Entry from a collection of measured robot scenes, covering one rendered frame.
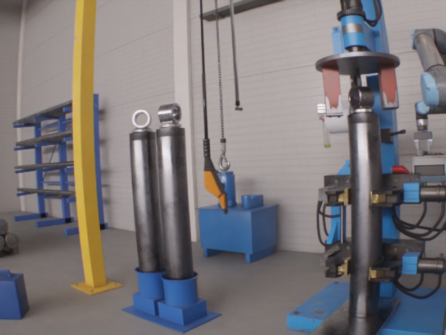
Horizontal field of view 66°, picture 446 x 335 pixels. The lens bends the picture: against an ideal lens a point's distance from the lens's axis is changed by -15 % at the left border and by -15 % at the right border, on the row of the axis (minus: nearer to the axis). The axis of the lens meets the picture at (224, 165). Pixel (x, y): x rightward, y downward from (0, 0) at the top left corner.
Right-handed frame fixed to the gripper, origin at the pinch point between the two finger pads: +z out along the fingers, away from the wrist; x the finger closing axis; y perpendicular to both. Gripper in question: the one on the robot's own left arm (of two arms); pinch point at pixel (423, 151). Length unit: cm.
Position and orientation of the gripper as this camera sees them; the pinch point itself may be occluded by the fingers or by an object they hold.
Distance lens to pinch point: 278.5
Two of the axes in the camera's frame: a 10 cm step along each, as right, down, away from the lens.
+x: -7.8, 0.3, 6.3
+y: 6.2, -0.3, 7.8
